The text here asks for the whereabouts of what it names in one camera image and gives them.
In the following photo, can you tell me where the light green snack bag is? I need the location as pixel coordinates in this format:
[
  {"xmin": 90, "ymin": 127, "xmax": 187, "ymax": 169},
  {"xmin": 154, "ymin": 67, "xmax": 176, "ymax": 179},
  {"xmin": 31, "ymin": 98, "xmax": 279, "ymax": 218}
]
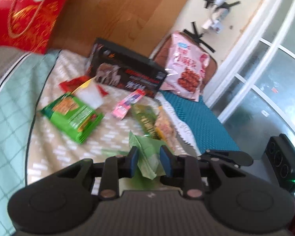
[{"xmin": 101, "ymin": 130, "xmax": 174, "ymax": 190}]

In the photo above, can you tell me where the blue textured mat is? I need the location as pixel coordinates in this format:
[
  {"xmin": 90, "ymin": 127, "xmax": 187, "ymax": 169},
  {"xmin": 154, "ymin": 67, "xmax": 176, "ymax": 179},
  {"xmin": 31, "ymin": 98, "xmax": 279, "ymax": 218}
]
[{"xmin": 160, "ymin": 91, "xmax": 240, "ymax": 153}]

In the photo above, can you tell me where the dark green yellow snack packet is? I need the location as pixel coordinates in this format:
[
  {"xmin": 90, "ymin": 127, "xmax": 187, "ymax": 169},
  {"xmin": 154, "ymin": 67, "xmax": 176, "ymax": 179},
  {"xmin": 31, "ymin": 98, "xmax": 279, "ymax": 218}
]
[{"xmin": 130, "ymin": 104, "xmax": 177, "ymax": 151}]

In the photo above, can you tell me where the pink candy stick packet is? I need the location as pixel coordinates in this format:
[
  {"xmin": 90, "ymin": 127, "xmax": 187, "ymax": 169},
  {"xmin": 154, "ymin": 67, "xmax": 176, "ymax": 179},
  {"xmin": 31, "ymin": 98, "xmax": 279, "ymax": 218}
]
[{"xmin": 111, "ymin": 89, "xmax": 146, "ymax": 120}]

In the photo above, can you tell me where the green cracker snack pack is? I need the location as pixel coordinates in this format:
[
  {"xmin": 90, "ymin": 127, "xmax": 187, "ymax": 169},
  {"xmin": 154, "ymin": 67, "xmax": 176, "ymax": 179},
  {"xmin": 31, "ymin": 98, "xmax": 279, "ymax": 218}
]
[{"xmin": 40, "ymin": 92, "xmax": 104, "ymax": 144}]

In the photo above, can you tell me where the red white snack packet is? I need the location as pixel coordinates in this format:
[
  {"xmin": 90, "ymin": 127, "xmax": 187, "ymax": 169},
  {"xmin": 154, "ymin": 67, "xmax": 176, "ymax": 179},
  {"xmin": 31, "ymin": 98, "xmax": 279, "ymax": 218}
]
[{"xmin": 59, "ymin": 76, "xmax": 109, "ymax": 110}]

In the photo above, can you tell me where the patchwork bed sheet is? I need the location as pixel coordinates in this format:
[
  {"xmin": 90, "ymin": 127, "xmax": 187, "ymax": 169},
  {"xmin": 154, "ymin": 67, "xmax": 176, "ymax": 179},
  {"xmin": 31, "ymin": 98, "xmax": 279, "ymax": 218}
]
[{"xmin": 0, "ymin": 45, "xmax": 203, "ymax": 236}]

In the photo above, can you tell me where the black speaker device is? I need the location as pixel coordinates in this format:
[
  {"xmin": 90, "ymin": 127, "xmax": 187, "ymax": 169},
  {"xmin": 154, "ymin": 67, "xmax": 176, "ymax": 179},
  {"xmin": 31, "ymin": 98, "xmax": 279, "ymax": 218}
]
[{"xmin": 264, "ymin": 133, "xmax": 295, "ymax": 193}]

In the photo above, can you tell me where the black sheep-print box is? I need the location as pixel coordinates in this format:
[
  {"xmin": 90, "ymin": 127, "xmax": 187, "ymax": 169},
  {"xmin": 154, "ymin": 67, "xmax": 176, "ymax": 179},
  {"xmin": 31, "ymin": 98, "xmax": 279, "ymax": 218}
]
[{"xmin": 86, "ymin": 38, "xmax": 167, "ymax": 98}]

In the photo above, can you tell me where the pink twisted-dough snack bag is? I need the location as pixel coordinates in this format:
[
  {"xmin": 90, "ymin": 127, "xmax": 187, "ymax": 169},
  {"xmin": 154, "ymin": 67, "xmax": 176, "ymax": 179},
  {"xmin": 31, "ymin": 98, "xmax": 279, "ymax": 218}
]
[{"xmin": 160, "ymin": 31, "xmax": 210, "ymax": 102}]

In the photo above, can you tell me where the brown seat cushion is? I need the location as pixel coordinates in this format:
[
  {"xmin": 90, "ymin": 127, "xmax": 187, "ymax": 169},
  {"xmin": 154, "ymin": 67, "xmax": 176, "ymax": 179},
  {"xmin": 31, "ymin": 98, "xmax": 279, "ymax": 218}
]
[{"xmin": 153, "ymin": 31, "xmax": 217, "ymax": 91}]

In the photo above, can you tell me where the white power strip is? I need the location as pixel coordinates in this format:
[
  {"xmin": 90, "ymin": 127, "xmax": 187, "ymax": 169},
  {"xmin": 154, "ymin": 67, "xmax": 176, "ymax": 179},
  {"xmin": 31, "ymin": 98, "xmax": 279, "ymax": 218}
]
[{"xmin": 201, "ymin": 5, "xmax": 229, "ymax": 34}]

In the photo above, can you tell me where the red gift bag box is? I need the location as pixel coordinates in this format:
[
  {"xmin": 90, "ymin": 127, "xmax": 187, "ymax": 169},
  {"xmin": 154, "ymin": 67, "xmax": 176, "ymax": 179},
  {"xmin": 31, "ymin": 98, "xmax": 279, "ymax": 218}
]
[{"xmin": 0, "ymin": 0, "xmax": 67, "ymax": 54}]

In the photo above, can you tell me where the wood-pattern wall board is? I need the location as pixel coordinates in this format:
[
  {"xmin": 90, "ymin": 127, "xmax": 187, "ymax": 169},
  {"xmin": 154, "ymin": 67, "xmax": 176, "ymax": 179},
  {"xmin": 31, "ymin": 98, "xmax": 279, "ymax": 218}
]
[{"xmin": 49, "ymin": 0, "xmax": 187, "ymax": 56}]

